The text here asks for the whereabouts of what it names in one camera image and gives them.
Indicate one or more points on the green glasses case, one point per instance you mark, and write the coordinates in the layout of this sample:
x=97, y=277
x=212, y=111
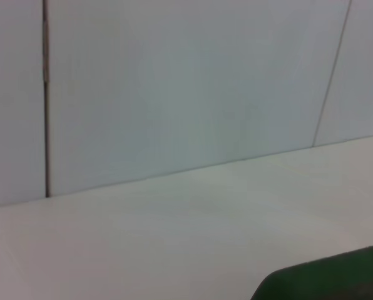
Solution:
x=330, y=275

